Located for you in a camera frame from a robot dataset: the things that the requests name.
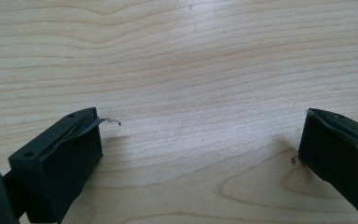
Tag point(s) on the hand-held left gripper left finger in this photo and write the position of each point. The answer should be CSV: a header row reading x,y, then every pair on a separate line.
x,y
59,161

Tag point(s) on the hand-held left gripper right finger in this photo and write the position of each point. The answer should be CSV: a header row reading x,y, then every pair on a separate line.
x,y
338,152

